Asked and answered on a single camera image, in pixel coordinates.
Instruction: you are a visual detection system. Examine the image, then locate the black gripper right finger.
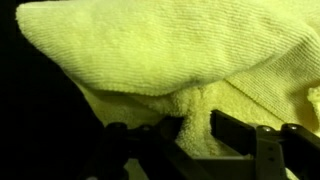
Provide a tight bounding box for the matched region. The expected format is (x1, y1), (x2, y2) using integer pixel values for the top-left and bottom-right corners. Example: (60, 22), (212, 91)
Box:
(210, 110), (256, 155)

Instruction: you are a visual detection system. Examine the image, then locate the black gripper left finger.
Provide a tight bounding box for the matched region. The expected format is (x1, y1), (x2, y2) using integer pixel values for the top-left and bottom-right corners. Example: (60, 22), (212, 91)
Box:
(154, 116), (184, 143)

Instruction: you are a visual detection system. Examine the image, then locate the yellow towel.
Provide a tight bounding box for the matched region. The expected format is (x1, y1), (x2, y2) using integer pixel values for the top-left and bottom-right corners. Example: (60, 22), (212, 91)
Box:
(16, 0), (320, 158)

